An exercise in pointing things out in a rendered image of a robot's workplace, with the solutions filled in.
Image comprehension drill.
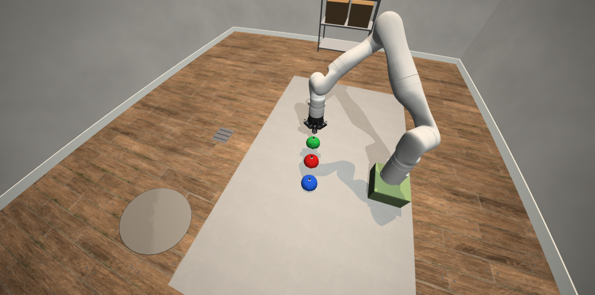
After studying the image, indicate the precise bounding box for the blue bell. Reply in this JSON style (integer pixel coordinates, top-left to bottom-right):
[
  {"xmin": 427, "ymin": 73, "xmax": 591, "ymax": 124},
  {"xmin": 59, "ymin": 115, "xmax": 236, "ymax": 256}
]
[{"xmin": 301, "ymin": 175, "xmax": 317, "ymax": 191}]

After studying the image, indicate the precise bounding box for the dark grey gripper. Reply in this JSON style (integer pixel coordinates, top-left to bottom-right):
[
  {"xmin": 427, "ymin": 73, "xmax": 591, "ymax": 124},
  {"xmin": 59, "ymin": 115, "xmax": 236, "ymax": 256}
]
[{"xmin": 304, "ymin": 115, "xmax": 327, "ymax": 134}]

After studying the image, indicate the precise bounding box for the green dome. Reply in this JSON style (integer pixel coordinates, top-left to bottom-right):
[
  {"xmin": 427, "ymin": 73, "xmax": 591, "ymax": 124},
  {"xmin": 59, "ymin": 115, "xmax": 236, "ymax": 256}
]
[{"xmin": 306, "ymin": 136, "xmax": 320, "ymax": 149}]

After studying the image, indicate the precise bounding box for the red dome bell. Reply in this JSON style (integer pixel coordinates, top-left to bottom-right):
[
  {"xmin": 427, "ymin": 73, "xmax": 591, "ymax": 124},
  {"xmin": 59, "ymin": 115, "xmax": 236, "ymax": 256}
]
[{"xmin": 304, "ymin": 154, "xmax": 319, "ymax": 169}]

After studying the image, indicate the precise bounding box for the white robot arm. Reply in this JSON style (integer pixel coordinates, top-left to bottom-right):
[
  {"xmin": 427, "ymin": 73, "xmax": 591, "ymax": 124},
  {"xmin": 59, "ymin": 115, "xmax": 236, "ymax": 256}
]
[{"xmin": 308, "ymin": 11, "xmax": 441, "ymax": 185}]

